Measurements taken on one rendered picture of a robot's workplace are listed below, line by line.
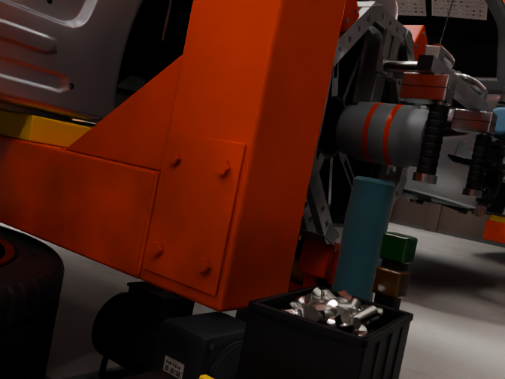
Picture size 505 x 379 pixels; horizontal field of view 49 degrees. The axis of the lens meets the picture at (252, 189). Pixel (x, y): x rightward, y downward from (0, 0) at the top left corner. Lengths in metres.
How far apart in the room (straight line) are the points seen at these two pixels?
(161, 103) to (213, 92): 0.11
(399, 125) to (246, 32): 0.57
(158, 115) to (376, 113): 0.58
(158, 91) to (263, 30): 0.21
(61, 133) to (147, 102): 0.31
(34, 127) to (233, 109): 0.48
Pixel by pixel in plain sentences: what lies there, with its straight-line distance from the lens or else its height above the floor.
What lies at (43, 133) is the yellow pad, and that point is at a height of 0.70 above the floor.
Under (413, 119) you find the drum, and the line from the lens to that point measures 1.24.
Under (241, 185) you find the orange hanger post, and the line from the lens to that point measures 0.71.
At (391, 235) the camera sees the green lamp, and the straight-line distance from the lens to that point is 0.81.
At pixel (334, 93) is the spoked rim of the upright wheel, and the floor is 0.93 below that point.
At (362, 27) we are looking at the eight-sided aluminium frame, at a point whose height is 1.05.
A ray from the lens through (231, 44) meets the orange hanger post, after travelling 0.76.
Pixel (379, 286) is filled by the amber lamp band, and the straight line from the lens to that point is 0.81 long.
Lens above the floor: 0.71
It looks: 2 degrees down
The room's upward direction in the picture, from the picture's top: 11 degrees clockwise
